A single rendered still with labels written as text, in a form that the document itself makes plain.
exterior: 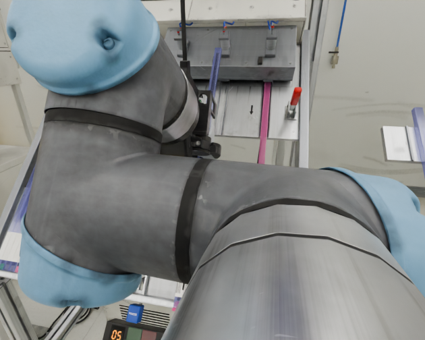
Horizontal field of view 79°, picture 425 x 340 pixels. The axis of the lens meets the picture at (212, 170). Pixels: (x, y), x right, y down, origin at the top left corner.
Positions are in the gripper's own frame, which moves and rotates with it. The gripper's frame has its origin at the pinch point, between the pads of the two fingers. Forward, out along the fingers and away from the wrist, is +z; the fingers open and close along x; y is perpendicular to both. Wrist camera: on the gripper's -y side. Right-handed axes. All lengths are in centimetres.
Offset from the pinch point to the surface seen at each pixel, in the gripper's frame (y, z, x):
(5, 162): 0, 71, 124
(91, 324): -73, 71, 60
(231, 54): 28.2, 13.8, -1.8
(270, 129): 10.4, 15.2, -12.7
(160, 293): -27.1, 5.2, 6.7
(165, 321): -59, 59, 21
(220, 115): 13.4, 16.0, -0.1
